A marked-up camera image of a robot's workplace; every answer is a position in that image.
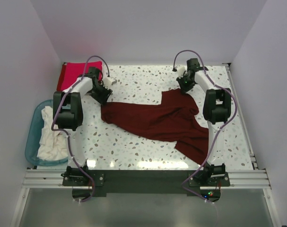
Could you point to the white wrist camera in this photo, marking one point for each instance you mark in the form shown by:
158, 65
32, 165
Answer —
109, 81
180, 71

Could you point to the dark red t-shirt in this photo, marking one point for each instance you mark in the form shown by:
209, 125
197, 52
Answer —
173, 120

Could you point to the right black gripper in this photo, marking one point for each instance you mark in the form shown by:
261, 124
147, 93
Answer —
184, 89

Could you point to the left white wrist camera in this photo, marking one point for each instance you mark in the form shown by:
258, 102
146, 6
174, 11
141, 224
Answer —
109, 81

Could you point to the aluminium frame rail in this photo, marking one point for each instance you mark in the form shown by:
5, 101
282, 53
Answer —
249, 179

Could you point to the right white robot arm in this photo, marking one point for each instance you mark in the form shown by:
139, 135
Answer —
216, 108

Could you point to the folded pink red t-shirt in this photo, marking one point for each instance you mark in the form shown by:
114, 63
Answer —
71, 71

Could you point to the blue plastic basket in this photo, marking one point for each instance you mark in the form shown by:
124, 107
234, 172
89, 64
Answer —
34, 135

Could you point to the crumpled white t-shirt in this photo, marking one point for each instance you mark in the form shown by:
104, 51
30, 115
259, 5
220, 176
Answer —
52, 143

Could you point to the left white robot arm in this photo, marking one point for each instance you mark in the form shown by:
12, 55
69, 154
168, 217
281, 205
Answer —
68, 112

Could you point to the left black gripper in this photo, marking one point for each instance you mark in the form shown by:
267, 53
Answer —
107, 92

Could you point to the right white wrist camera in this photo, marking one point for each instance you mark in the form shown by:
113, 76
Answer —
180, 71

